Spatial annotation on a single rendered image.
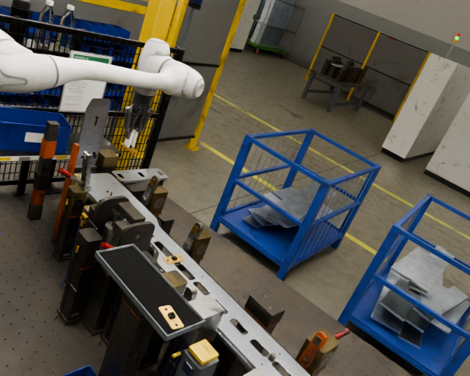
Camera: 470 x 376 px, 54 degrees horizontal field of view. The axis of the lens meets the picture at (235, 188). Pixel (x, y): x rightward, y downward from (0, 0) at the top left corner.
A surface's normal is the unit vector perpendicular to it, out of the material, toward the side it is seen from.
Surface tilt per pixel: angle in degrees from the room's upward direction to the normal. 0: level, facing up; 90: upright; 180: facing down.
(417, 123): 90
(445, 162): 90
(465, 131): 90
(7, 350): 0
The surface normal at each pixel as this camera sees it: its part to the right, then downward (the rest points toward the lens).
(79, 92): 0.66, 0.52
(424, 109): -0.60, 0.13
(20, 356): 0.34, -0.85
